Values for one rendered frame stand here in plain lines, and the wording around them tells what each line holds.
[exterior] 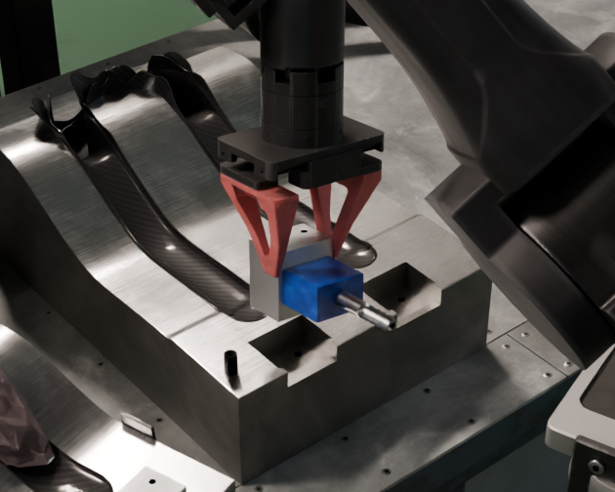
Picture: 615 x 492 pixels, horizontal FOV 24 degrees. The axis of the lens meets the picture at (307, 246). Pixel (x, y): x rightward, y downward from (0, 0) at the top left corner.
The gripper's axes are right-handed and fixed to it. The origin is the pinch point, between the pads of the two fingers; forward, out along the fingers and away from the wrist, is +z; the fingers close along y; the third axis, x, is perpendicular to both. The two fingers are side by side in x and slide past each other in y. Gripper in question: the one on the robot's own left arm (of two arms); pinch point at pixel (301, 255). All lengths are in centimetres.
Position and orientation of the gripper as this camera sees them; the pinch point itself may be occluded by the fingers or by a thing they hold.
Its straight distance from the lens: 102.4
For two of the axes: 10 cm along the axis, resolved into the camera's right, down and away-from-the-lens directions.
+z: -0.1, 9.1, 4.0
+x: 6.2, 3.2, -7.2
